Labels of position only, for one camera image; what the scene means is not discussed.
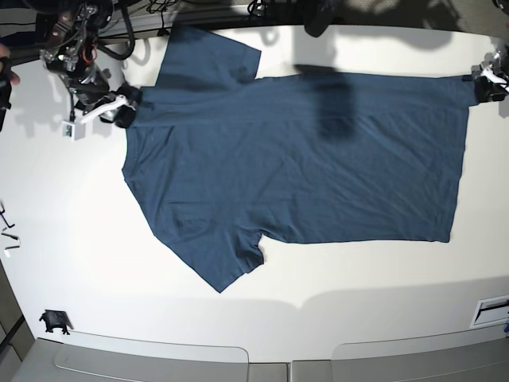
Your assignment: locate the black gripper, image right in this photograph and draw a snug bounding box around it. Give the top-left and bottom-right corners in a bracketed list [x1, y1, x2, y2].
[472, 60, 508, 103]

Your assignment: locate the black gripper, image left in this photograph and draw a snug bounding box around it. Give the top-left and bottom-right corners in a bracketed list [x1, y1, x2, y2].
[65, 67, 142, 128]

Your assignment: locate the dark blue T-shirt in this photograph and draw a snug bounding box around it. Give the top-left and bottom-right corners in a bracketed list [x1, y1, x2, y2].
[122, 25, 478, 291]

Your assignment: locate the person's hand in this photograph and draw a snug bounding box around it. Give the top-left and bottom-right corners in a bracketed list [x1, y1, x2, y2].
[0, 44, 20, 85]

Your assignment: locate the black hex key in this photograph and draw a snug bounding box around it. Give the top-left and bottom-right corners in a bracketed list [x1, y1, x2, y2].
[0, 201, 15, 232]

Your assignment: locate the silver hex key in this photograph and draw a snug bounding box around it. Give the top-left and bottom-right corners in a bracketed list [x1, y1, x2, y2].
[2, 232, 21, 259]

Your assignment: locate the black plastic clip part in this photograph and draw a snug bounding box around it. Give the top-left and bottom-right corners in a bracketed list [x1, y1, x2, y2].
[39, 310, 73, 335]

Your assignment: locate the grey left chair back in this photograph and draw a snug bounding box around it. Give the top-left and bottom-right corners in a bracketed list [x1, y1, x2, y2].
[24, 337, 290, 382]

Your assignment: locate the grey chair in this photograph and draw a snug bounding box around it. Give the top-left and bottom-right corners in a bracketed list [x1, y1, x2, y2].
[24, 337, 290, 382]
[289, 333, 509, 382]

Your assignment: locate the grey right chair back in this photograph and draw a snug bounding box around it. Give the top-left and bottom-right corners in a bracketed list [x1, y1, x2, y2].
[289, 333, 509, 382]

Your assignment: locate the white wrist camera, image left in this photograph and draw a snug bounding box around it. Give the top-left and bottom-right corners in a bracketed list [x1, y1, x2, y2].
[62, 120, 86, 142]

